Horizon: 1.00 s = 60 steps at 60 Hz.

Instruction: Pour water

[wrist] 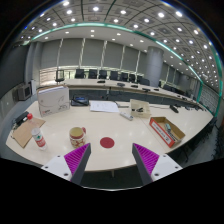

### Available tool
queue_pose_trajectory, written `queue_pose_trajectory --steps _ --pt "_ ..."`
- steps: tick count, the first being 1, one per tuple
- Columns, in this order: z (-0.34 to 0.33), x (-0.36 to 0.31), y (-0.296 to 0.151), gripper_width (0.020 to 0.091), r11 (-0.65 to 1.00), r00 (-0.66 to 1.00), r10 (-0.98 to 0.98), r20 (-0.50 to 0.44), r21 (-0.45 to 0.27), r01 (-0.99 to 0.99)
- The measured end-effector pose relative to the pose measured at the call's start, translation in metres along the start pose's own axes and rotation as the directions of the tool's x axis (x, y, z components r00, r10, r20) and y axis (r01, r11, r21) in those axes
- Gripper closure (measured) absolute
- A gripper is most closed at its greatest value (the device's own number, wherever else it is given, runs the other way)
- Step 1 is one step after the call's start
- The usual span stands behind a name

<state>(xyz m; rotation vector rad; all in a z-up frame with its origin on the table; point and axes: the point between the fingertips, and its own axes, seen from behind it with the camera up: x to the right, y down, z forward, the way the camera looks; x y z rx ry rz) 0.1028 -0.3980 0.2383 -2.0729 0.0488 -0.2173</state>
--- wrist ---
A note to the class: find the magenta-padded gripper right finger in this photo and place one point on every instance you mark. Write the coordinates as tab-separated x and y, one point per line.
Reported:
147	160

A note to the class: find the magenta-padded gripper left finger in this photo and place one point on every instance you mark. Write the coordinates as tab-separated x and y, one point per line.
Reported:
77	159

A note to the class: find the red and cream mug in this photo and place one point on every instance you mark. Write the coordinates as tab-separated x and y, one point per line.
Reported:
77	136

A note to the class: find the flat round red coaster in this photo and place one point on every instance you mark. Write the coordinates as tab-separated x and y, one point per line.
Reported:
107	142

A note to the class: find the open red-sided cardboard box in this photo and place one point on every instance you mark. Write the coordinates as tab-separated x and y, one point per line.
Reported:
166	130

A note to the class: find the clear red-capped drink bottle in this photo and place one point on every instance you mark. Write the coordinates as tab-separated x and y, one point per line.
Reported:
38	136

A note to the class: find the open beige cardboard box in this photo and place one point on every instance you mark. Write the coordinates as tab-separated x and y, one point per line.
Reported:
140	108

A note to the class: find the black tray with items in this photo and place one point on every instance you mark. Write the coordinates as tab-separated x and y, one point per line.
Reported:
79	100

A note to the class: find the white paper sheets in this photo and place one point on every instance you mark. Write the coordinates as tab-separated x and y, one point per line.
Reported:
104	106

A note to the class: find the white cardboard box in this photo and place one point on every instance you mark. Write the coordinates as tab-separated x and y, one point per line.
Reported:
53	100

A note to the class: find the row of black office chairs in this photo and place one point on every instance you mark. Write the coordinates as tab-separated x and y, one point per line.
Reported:
110	74

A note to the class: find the ceiling lights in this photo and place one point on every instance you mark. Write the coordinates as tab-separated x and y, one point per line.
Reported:
133	23

